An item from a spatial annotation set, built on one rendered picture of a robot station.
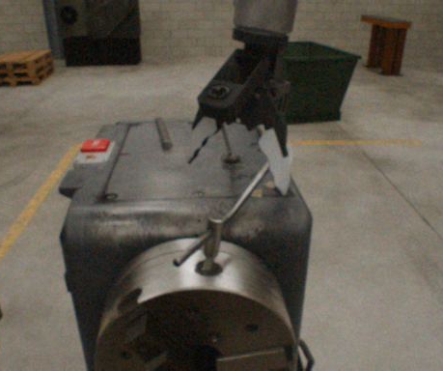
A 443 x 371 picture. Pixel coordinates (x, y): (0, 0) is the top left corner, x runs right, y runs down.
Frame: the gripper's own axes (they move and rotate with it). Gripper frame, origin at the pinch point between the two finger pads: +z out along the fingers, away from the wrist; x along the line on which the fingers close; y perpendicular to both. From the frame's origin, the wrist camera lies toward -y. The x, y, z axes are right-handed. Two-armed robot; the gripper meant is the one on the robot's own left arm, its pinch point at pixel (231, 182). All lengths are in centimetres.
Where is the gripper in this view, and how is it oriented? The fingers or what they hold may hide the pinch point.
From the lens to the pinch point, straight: 59.1
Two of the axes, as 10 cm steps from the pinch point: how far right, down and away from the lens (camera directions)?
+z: -1.3, 8.9, 4.3
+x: -8.8, -3.1, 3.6
